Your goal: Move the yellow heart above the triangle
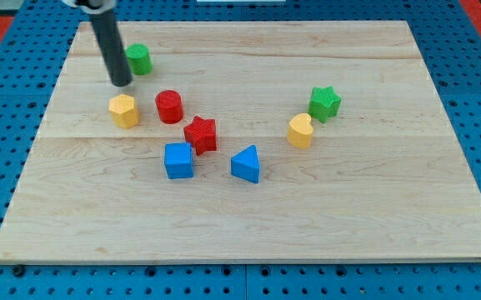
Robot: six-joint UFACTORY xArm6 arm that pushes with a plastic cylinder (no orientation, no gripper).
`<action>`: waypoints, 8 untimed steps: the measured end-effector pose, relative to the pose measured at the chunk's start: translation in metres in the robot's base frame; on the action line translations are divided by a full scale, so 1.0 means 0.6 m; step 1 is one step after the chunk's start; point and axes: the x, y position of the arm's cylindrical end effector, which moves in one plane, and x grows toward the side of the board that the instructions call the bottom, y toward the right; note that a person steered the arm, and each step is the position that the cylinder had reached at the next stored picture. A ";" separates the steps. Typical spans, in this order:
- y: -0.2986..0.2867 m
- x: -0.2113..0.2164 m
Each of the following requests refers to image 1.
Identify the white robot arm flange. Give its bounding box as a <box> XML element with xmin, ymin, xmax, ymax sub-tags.
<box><xmin>62</xmin><ymin>0</ymin><xmax>117</xmax><ymax>14</ymax></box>

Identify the blue triangle block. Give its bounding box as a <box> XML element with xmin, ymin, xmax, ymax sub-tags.
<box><xmin>230</xmin><ymin>145</ymin><xmax>260</xmax><ymax>183</ymax></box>

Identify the yellow heart block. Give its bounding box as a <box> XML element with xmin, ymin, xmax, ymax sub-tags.
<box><xmin>287</xmin><ymin>112</ymin><xmax>313</xmax><ymax>149</ymax></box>

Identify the wooden board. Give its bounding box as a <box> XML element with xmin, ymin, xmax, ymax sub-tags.
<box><xmin>0</xmin><ymin>21</ymin><xmax>481</xmax><ymax>265</ymax></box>

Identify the red star block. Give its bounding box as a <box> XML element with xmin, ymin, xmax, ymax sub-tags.
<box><xmin>183</xmin><ymin>116</ymin><xmax>217</xmax><ymax>156</ymax></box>

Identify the blue cube block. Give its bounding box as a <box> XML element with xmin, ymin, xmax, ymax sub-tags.
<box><xmin>164</xmin><ymin>142</ymin><xmax>193</xmax><ymax>179</ymax></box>

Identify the red cylinder block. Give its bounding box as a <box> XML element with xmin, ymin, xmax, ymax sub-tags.
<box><xmin>155</xmin><ymin>90</ymin><xmax>184</xmax><ymax>124</ymax></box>

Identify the green star block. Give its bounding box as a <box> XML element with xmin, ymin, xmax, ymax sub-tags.
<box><xmin>308</xmin><ymin>86</ymin><xmax>342</xmax><ymax>123</ymax></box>

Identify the yellow hexagon block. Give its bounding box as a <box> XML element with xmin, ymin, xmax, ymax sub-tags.
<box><xmin>108</xmin><ymin>94</ymin><xmax>140</xmax><ymax>129</ymax></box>

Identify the green cylinder block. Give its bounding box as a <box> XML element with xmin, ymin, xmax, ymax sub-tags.
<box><xmin>126</xmin><ymin>43</ymin><xmax>153</xmax><ymax>75</ymax></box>

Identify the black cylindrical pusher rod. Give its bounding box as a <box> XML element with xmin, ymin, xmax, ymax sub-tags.
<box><xmin>89</xmin><ymin>9</ymin><xmax>133</xmax><ymax>87</ymax></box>

